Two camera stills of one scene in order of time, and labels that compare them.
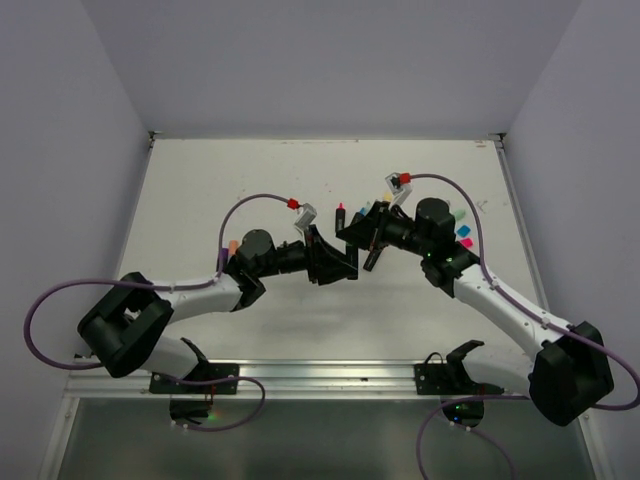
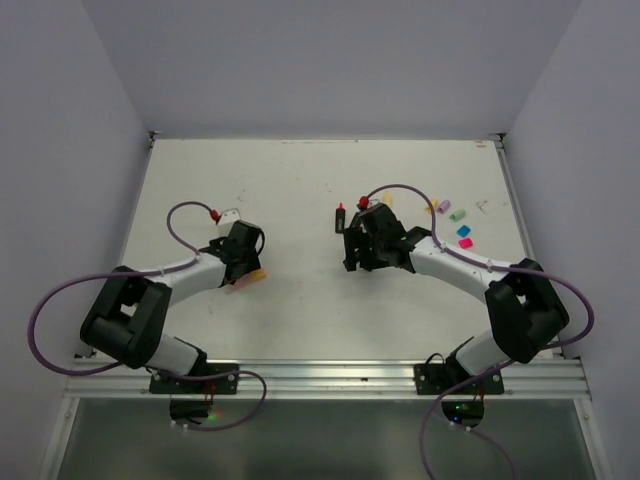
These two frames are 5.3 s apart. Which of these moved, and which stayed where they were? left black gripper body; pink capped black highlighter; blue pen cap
Moved: left black gripper body
Stayed: blue pen cap; pink capped black highlighter
